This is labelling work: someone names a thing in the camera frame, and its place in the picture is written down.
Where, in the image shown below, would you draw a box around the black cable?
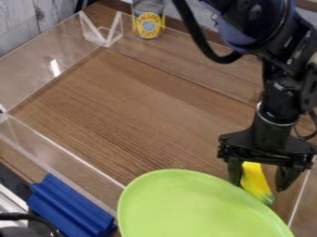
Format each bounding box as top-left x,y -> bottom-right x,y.
0,212 -> 60,237

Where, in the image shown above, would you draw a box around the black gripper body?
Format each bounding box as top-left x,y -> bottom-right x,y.
216,107 -> 317,169

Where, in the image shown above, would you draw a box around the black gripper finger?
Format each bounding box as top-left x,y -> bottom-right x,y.
227,157 -> 242,186
275,166 -> 304,192

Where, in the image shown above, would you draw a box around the clear acrylic corner bracket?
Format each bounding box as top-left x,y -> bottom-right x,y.
78,11 -> 123,48

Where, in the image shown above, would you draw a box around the green plate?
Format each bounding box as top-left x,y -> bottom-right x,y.
117,169 -> 294,237

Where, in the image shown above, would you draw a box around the blue plastic block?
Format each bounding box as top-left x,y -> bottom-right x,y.
26,173 -> 117,237

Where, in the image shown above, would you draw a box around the clear acrylic wall panels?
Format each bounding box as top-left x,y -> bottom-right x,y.
0,9 -> 317,230

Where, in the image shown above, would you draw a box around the yellow labelled tin can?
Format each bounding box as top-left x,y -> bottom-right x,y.
131,0 -> 165,40

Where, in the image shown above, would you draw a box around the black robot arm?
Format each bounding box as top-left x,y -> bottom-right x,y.
199,0 -> 317,192

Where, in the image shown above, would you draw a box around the yellow banana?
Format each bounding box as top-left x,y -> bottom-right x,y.
240,162 -> 275,206

